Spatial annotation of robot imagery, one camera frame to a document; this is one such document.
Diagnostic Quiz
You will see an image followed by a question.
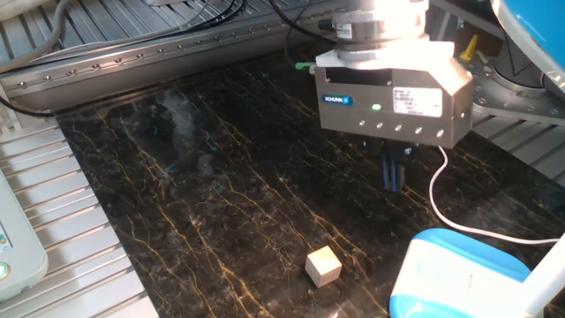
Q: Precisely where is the thick grey cable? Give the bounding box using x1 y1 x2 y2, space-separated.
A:
0 0 72 74

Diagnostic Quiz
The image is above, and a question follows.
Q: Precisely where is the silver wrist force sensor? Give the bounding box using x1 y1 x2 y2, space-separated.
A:
330 9 428 61

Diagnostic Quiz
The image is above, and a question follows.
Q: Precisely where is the white teach pendant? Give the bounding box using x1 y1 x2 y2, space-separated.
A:
0 170 49 303

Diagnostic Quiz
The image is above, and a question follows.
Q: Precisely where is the black cable with green plug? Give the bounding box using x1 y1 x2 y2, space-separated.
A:
282 26 317 72

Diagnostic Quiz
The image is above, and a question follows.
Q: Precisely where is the black sensor cable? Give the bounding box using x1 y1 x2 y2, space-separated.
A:
267 0 336 43

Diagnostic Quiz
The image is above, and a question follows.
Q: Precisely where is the white lamp power cord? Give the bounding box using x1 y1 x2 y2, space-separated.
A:
428 145 560 246

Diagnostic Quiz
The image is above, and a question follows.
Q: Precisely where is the small wooden cube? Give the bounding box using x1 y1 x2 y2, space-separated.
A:
304 245 343 289

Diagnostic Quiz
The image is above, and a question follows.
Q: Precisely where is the yellow plastic clip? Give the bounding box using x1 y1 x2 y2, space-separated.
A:
458 34 480 63

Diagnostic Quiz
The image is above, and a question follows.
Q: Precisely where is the silver Schunk gripper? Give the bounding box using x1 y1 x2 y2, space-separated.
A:
313 42 474 194

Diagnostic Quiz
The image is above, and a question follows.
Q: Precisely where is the grey aluminium rail with screws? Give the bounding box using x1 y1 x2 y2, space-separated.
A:
0 0 376 111

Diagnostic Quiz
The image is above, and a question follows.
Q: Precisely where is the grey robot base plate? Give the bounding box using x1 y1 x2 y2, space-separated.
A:
458 52 565 127

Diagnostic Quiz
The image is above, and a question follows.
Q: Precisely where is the blue white desk lamp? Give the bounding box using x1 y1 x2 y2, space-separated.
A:
388 0 565 318

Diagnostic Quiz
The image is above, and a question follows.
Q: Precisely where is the long black cable pair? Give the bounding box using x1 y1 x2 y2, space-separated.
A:
0 0 248 76

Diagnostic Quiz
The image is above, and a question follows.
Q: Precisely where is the black marble pattern mat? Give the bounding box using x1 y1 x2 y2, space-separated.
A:
55 37 565 318

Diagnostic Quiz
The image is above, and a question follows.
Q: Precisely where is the short black cable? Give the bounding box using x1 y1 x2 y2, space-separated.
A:
0 95 54 119

